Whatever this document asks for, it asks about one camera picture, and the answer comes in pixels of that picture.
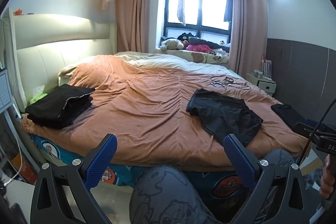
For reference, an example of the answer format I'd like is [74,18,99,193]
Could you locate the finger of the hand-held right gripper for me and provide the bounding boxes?
[294,121,319,138]

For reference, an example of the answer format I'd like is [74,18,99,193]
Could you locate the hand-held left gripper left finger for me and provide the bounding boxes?
[30,133,117,224]

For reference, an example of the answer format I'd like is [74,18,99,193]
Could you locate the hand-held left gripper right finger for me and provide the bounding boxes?
[223,134,312,224]

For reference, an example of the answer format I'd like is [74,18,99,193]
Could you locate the black pants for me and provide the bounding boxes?
[186,88,263,148]

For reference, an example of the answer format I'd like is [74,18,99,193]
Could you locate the person's right hand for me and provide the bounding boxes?
[319,154,336,199]

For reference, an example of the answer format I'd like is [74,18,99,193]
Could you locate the flat black garment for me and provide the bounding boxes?
[270,104,311,136]

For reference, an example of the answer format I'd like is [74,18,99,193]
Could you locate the patterned floor rug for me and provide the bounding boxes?
[297,151,326,190]

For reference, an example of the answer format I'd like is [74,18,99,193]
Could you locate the blue printed bed sheet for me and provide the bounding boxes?
[29,133,263,198]

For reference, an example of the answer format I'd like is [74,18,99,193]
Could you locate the cream nightstand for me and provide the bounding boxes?
[246,70,277,94]

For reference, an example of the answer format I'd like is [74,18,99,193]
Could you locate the orange blanket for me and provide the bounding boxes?
[21,55,313,172]

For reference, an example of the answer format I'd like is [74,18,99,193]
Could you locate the stack of folded black clothes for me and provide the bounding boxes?
[25,84,96,130]

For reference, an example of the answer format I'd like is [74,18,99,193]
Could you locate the person's knee in patterned trousers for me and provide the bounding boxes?
[129,165,218,224]

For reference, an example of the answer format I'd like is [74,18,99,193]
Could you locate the green cloth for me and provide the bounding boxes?
[29,93,48,105]

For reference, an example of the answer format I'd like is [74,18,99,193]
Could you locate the cream pillow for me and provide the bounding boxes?
[58,56,97,79]

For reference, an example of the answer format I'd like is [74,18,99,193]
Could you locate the cream quilt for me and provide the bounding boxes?
[114,51,237,75]

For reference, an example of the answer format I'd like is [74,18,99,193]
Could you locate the white padded headboard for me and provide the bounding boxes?
[3,7,117,111]

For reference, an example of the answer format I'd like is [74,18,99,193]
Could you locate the pink curtain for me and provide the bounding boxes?
[230,0,268,80]
[115,0,163,54]

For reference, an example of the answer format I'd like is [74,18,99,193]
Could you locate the pink cloth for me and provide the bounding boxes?
[186,44,212,53]

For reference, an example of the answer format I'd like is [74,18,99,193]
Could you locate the dark jacket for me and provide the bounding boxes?
[189,37,223,50]

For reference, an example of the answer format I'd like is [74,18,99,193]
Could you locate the beige plush bear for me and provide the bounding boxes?
[159,39,184,51]

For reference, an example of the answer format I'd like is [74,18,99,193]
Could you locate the black plush toy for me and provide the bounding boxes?
[177,32,197,42]

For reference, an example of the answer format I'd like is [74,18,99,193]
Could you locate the dark hanging garment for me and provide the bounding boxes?
[224,0,234,22]

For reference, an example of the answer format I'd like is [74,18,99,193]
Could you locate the black framed window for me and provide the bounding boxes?
[164,0,233,43]

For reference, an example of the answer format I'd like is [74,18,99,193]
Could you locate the light hanging garment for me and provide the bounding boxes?
[177,0,186,26]

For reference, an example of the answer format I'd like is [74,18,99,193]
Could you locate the thick black cable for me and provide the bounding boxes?
[296,98,336,164]

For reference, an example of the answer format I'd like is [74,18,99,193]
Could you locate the white charging cable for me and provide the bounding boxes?
[4,132,23,185]

